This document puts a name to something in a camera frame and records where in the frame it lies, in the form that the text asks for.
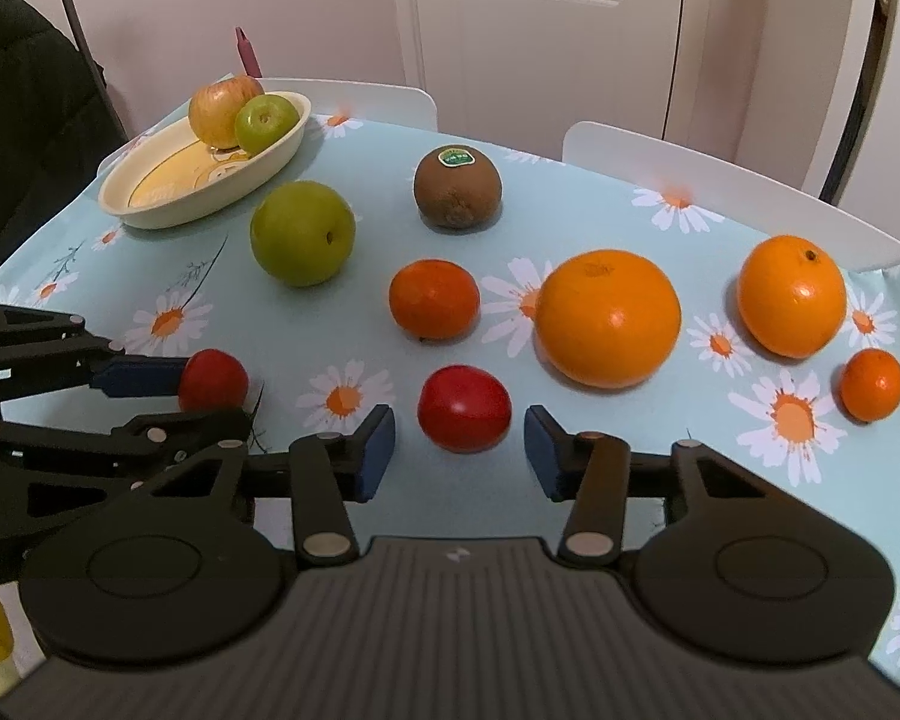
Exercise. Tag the red yellow apple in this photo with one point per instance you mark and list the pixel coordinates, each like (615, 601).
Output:
(211, 114)

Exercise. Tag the pink plastic object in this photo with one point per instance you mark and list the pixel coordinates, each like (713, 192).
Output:
(247, 52)

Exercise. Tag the small green apple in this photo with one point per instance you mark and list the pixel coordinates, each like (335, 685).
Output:
(268, 124)

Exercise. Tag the white curved frame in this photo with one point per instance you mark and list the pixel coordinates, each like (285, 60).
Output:
(847, 52)

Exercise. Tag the small tangerine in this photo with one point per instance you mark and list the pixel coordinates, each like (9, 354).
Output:
(872, 385)

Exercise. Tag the black curved tube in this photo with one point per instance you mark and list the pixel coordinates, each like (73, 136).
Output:
(82, 37)

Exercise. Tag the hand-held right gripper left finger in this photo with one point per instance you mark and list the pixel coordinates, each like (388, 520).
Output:
(376, 451)

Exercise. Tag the large orange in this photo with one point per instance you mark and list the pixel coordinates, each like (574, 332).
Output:
(607, 319)

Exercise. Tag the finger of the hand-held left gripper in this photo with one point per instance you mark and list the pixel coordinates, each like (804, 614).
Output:
(142, 377)
(157, 435)

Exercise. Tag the red tomato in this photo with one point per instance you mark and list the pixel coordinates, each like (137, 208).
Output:
(214, 381)
(465, 409)

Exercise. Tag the white chair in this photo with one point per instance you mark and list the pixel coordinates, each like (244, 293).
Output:
(390, 101)
(720, 180)

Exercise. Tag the brown kiwi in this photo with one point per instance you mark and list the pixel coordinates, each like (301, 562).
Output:
(457, 187)

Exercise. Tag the white door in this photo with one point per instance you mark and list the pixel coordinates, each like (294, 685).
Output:
(540, 52)

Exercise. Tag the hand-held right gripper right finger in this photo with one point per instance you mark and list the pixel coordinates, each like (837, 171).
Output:
(540, 451)

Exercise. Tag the medium orange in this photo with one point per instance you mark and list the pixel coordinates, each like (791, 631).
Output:
(791, 296)

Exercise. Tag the large green apple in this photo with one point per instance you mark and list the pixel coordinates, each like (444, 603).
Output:
(302, 234)

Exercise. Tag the cream oval dish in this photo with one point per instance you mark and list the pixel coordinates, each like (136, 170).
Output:
(195, 201)

